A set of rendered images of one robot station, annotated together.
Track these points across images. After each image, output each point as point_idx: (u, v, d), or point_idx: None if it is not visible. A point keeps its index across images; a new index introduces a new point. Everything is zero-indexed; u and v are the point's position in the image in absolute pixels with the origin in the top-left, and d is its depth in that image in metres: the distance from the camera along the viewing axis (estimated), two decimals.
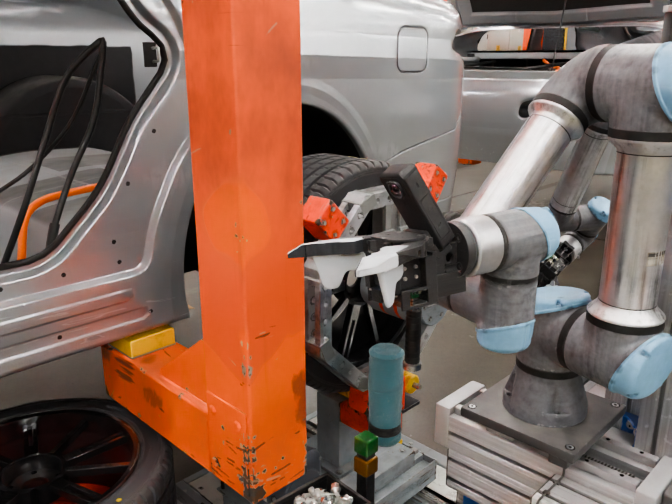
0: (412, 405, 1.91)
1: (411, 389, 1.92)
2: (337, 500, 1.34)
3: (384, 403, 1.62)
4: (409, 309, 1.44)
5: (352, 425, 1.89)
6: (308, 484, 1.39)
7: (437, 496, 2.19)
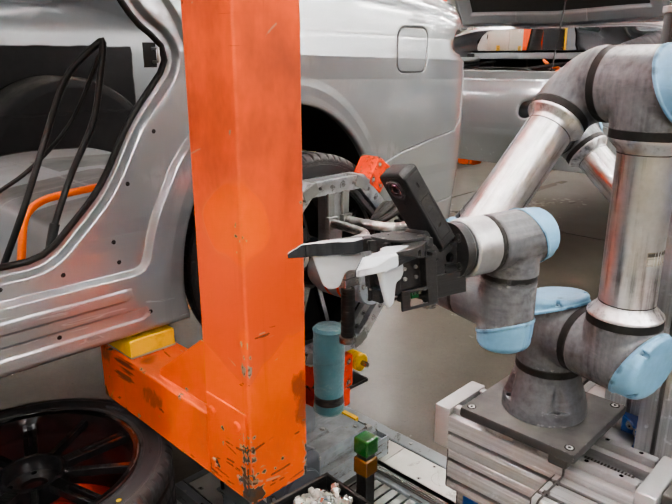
0: (360, 381, 2.05)
1: (360, 367, 2.06)
2: (337, 500, 1.34)
3: (326, 376, 1.76)
4: (342, 287, 1.58)
5: None
6: (308, 484, 1.39)
7: (437, 496, 2.19)
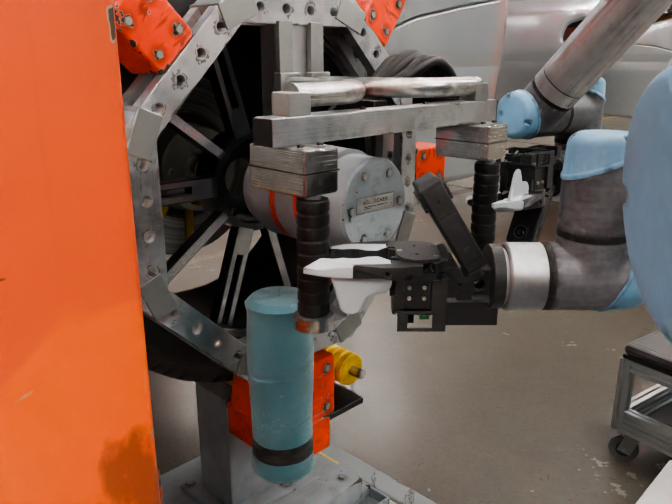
0: (349, 405, 1.13)
1: (349, 378, 1.13)
2: None
3: (274, 401, 0.84)
4: (298, 194, 0.66)
5: (246, 439, 1.11)
6: None
7: None
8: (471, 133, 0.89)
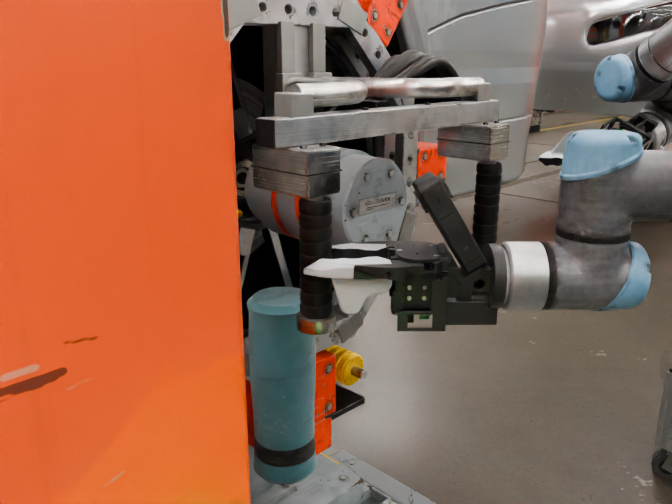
0: (351, 405, 1.13)
1: (350, 379, 1.13)
2: None
3: (276, 401, 0.84)
4: (300, 195, 0.66)
5: (247, 439, 1.11)
6: None
7: None
8: (473, 134, 0.89)
